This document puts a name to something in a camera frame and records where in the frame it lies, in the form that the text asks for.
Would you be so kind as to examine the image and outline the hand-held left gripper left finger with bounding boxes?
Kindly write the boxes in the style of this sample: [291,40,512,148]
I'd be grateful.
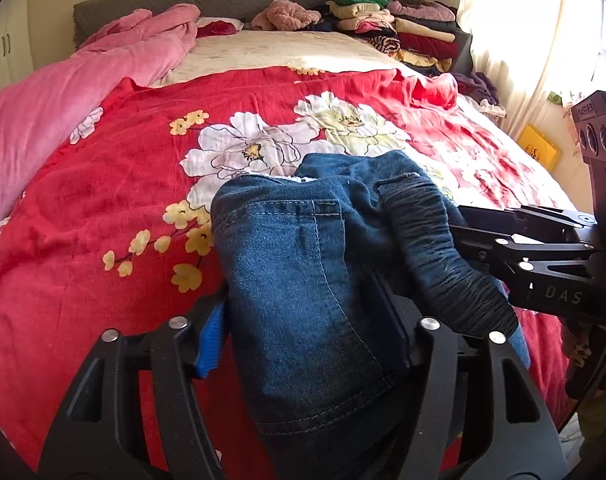
[38,292,231,480]

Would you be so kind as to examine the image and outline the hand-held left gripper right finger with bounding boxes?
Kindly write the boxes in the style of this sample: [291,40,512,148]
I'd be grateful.
[373,275,569,480]

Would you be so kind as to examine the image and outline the dark purple clothes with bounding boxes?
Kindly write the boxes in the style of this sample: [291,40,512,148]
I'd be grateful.
[450,71,501,107]

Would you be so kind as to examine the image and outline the yellow box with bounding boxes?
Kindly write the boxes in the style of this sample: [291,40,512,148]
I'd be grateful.
[517,124,561,170]

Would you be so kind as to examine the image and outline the person's green clothing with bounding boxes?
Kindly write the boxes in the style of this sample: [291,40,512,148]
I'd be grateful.
[576,390,606,441]

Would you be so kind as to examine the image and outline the pink quilt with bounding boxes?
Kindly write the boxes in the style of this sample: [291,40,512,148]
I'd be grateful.
[0,2,204,251]

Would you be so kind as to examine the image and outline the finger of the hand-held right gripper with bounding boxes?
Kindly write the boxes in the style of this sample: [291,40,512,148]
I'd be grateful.
[458,205,596,241]
[450,226,592,282]

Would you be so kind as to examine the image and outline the cream curtain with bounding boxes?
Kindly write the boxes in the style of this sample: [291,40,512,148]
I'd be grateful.
[458,0,604,126]

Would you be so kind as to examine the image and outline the stack of folded clothes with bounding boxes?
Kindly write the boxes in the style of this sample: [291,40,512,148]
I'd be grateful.
[310,0,459,73]

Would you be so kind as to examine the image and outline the pink fluffy garment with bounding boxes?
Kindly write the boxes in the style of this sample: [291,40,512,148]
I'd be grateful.
[250,0,324,32]

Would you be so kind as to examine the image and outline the dark red pillow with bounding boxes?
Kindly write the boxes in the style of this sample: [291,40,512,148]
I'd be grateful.
[197,17,245,38]

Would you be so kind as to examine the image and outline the blue denim pants with lace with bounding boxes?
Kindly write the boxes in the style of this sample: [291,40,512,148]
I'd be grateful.
[210,150,531,480]

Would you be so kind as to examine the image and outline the red floral blanket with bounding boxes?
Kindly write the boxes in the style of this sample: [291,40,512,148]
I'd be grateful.
[0,65,579,471]

